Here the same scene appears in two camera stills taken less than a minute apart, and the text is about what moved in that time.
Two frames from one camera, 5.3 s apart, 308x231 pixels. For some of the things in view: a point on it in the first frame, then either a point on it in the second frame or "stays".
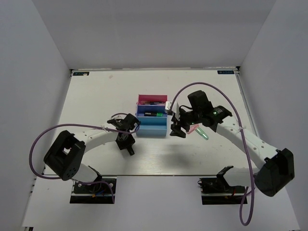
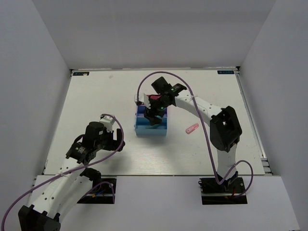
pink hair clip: (192, 127) stays
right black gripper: (176, 128) -> (150, 113)
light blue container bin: (152, 126) stays
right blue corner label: (225, 71) stays
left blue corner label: (76, 73) stays
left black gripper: (131, 140) -> (113, 143)
